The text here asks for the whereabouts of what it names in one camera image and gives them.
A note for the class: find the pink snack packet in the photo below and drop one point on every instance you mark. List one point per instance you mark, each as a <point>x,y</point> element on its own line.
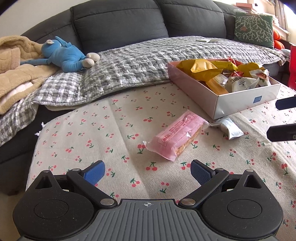
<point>171,136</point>

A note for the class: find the grey checked blanket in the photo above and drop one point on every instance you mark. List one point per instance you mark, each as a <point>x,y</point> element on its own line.
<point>138,62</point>

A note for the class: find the stack of books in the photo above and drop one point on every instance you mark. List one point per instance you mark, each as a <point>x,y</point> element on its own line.
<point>245,5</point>

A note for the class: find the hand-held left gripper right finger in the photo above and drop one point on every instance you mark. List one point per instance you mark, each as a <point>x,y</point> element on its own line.
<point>201,172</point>

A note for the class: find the red plastic stool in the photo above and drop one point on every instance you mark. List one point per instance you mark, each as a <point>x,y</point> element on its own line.
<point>292,69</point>

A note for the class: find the white pecan snack packet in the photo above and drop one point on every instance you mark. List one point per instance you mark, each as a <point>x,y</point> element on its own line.
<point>262,77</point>

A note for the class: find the small silver snack packet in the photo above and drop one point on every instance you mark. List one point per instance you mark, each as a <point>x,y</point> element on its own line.
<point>232,129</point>

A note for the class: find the pink cardboard box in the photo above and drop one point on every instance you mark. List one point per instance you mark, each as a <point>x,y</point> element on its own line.
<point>235,102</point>

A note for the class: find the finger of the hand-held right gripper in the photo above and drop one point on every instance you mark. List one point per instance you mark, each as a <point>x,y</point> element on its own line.
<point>281,132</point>
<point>285,103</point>

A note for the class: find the cherry print tablecloth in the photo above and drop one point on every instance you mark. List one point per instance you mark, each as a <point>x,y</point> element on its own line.
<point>115,129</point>

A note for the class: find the dark grey sofa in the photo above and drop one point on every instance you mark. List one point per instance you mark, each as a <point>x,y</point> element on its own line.
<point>115,23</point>

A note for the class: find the white nut snack packet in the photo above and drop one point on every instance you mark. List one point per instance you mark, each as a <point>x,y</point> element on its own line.
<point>240,83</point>

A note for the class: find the white paper on sofa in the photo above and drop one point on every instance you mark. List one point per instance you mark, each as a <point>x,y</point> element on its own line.
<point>203,40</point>

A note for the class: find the large yellow snack packet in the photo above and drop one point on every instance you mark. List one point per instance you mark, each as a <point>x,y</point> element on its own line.
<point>198,68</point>

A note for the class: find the red snack packet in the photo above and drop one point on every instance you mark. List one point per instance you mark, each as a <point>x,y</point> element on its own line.
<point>234,74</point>

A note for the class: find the blue plush toy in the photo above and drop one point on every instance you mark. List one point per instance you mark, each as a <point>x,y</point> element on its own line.
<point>67,58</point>

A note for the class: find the orange cushion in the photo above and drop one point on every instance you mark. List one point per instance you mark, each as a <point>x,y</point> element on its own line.
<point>277,42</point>

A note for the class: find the green patterned cushion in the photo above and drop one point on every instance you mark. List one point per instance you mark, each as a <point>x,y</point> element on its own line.
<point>254,30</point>

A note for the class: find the clear rice cracker packet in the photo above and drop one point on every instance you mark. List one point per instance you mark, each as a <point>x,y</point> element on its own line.
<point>222,80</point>

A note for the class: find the beige fleece blanket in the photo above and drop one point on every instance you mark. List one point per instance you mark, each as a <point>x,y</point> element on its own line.
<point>13,76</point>

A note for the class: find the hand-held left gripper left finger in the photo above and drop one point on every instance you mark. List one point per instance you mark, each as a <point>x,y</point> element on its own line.
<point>94,172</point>

